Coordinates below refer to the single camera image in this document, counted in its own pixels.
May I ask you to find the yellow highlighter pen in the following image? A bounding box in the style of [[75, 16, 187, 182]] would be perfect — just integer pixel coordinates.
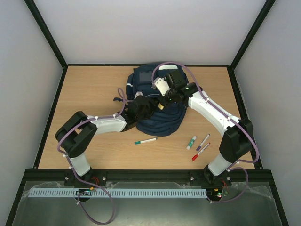
[[158, 103, 164, 110]]

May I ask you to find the navy blue student backpack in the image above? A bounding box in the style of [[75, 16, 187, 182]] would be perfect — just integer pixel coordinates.
[[126, 63, 189, 137]]

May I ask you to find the teal capped white marker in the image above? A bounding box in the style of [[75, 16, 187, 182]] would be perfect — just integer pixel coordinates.
[[135, 137, 158, 145]]

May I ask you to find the white glue stick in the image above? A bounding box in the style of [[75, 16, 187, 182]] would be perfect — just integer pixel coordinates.
[[186, 136, 197, 150]]

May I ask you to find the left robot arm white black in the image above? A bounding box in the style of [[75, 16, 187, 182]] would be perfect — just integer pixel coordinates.
[[55, 96, 158, 177]]

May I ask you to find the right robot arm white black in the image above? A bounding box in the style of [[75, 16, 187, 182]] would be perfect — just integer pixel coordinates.
[[153, 65, 254, 185]]

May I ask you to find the purple capped white marker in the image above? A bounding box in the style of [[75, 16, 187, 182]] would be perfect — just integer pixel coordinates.
[[196, 134, 210, 151]]

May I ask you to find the red capped white marker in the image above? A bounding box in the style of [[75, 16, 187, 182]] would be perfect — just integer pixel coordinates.
[[192, 143, 210, 161]]

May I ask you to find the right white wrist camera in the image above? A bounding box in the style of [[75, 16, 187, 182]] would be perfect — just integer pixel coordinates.
[[152, 77, 170, 96]]

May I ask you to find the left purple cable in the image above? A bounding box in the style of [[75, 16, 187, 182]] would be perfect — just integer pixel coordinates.
[[57, 87, 116, 224]]

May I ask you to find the light blue slotted cable duct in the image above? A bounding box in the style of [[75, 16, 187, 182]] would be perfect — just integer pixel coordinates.
[[28, 188, 207, 198]]

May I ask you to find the black enclosure frame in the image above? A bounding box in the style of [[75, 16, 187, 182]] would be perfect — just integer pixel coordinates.
[[6, 0, 288, 226]]

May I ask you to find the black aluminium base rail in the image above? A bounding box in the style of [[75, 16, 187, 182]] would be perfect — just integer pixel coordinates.
[[24, 169, 233, 186]]

